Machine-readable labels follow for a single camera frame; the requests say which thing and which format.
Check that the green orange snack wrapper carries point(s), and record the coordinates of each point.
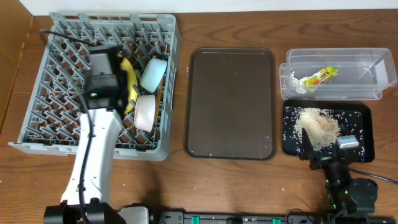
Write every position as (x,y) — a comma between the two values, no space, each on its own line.
(311,83)

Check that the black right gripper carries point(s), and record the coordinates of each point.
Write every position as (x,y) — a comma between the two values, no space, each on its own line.
(325,157)

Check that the clear plastic waste bin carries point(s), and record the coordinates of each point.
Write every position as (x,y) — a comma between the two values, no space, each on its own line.
(363,73)

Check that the pile of rice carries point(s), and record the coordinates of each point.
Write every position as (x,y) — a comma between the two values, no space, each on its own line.
(323,127)

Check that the pink small bowl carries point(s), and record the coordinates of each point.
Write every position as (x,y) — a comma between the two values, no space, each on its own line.
(144,113)

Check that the wooden chopstick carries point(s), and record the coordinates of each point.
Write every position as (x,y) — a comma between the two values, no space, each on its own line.
(158,100)

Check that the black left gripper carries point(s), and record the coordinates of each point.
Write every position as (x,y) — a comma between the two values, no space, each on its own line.
(101,50)

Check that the black waste tray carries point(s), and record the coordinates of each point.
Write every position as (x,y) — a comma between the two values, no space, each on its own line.
(367,124)

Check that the yellow round plate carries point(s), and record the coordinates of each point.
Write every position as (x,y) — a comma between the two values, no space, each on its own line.
(131,81)

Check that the dark brown serving tray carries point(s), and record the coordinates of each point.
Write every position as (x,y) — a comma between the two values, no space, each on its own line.
(231,106)

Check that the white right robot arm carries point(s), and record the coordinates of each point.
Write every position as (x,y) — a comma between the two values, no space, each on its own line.
(352,197)

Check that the grey dishwasher rack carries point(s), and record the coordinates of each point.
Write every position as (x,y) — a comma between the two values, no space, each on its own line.
(51,125)

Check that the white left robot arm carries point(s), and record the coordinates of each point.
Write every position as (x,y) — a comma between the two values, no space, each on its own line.
(87,196)

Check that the light blue bowl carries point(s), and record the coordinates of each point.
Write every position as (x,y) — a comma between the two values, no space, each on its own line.
(153,74)

